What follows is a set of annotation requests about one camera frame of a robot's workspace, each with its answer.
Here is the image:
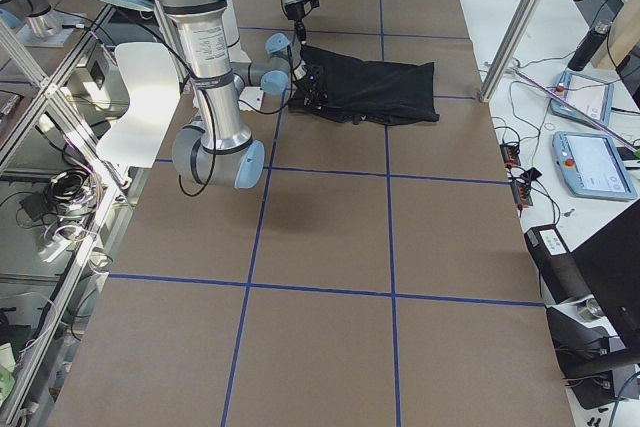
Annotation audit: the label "black monitor on stand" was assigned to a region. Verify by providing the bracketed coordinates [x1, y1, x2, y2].
[547, 202, 639, 409]

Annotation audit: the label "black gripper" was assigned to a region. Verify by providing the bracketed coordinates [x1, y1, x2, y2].
[282, 0, 320, 46]
[297, 64, 328, 105]

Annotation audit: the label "black printed t-shirt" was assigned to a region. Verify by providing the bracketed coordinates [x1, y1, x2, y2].
[288, 45, 439, 126]

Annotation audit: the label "metal reacher grabber tool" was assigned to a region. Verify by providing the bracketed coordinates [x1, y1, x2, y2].
[507, 64, 640, 161]

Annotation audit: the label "white chair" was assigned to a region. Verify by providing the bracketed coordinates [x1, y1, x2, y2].
[96, 42, 180, 168]

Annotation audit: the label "tangled cables under frame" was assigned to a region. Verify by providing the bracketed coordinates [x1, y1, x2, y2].
[14, 169, 109, 263]

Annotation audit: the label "black box with label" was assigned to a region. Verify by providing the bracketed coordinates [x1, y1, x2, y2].
[524, 224, 591, 303]

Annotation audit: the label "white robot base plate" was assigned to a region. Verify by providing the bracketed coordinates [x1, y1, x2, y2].
[238, 87, 264, 112]

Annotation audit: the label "far teach pendant tablet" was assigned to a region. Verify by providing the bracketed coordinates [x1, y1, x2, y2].
[552, 70, 614, 126]

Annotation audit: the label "near teach pendant tablet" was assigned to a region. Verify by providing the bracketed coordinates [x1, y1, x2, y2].
[551, 131, 637, 201]

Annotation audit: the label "black water bottle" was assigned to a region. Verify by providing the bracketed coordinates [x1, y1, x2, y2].
[567, 19, 613, 72]

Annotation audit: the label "aluminium frame post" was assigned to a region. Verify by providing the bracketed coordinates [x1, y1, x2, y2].
[478, 0, 541, 103]

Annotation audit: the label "teach pendant tablet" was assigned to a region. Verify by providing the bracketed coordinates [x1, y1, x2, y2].
[551, 131, 637, 201]
[552, 70, 614, 126]

